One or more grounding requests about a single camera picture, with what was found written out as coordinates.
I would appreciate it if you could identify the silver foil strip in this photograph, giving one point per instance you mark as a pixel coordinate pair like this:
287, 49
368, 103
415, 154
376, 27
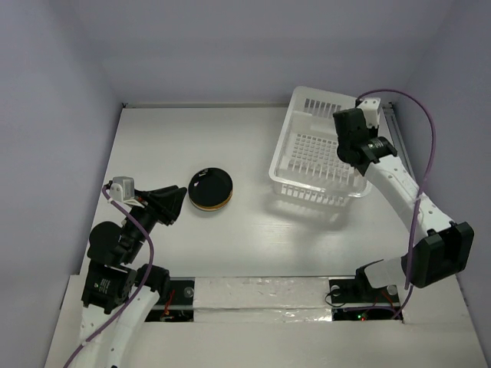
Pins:
261, 300

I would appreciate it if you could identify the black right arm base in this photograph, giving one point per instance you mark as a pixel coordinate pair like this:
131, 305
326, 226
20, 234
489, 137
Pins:
358, 290

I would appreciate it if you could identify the white plastic dish rack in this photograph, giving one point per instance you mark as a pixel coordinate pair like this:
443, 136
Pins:
305, 165

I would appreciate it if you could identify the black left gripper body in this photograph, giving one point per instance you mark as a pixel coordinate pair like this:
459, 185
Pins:
159, 208

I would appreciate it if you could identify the black plate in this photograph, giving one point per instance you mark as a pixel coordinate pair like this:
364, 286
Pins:
210, 186

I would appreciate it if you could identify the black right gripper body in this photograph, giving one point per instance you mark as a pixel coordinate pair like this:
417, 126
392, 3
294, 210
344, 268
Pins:
348, 125

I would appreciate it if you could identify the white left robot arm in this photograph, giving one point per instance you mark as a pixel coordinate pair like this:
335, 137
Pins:
122, 283

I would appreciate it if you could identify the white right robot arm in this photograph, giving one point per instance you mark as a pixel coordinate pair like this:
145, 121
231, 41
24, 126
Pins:
438, 247

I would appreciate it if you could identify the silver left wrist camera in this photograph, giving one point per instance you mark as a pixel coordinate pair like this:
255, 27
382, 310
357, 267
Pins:
120, 189

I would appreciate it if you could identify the brown patterned plate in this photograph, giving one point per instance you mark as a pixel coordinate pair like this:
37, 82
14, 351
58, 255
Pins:
211, 208

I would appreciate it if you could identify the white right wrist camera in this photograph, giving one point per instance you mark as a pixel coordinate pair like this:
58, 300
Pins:
371, 108

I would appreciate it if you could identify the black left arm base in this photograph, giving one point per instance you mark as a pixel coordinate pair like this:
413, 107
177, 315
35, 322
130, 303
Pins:
178, 307

